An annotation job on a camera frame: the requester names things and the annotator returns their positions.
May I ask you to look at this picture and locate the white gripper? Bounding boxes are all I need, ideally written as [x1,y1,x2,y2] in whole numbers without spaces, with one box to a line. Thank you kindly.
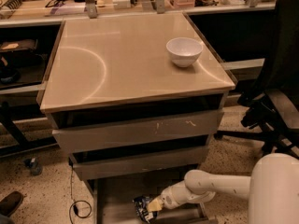
[147,187,178,212]

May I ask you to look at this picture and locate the blue chip bag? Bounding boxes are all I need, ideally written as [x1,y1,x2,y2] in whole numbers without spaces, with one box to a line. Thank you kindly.
[133,196,158,224]

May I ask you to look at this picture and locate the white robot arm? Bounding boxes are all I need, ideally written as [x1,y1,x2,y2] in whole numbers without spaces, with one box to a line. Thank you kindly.
[146,153,299,224]

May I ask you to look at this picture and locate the open bottom drawer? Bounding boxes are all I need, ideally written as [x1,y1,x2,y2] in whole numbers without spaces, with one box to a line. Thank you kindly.
[94,166,218,224]

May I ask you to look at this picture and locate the middle drawer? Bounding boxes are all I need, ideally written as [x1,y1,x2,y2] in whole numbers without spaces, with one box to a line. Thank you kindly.
[73,146,208,180]

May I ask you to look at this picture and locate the grey drawer cabinet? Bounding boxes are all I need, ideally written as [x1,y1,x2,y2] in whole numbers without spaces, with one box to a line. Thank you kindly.
[36,11,238,224]

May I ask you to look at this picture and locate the top drawer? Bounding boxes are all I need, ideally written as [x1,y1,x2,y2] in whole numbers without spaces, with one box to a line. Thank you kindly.
[52,109,223,153]

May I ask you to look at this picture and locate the small caster on floor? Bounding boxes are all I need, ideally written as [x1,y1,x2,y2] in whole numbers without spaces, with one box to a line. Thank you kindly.
[24,158,42,175]

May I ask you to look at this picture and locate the dark shoe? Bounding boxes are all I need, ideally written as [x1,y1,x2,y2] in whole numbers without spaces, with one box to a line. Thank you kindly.
[0,191,23,216]

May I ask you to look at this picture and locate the black office chair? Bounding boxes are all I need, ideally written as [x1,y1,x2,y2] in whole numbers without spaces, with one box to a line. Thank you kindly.
[214,0,299,158]

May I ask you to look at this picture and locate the white bowl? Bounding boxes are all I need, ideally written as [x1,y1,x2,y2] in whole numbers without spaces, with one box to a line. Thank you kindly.
[166,37,203,67]

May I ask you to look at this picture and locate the back workbench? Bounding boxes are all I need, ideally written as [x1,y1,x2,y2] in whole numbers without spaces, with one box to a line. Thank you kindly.
[1,0,276,27]

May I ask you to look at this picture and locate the coiled soldering stand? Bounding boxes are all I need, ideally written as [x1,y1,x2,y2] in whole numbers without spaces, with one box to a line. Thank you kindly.
[0,0,22,19]

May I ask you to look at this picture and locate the grey metal post left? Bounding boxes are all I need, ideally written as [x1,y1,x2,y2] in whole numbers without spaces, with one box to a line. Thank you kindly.
[85,0,97,19]

